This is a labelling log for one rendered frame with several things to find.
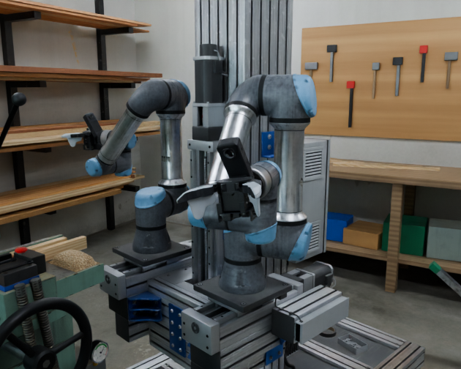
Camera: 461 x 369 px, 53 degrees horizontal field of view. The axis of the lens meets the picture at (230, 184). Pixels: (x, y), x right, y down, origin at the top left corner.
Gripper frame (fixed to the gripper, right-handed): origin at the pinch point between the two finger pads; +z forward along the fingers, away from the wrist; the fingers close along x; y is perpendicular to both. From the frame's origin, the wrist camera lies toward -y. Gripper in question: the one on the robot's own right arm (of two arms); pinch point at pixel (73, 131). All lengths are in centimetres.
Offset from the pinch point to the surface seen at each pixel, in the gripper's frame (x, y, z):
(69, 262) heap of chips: -62, 24, -64
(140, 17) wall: 251, -61, 172
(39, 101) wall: 115, 6, 179
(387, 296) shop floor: 154, 146, -109
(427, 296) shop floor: 168, 148, -133
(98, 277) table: -57, 30, -69
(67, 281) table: -67, 26, -68
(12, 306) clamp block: -89, 19, -76
